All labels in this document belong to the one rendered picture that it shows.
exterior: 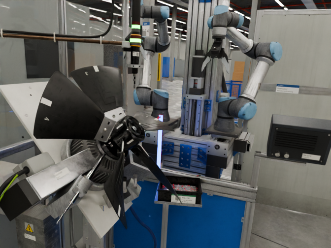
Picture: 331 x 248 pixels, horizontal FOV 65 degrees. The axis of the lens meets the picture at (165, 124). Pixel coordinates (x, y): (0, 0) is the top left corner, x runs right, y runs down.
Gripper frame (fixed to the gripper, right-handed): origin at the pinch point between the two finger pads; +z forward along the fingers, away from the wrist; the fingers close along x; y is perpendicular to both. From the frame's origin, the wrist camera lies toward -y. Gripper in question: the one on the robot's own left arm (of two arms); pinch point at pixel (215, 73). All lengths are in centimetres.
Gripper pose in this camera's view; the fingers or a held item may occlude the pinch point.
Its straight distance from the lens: 150.9
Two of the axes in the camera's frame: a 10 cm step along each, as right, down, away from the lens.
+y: 3.3, -2.1, 9.2
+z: -0.5, 9.7, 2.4
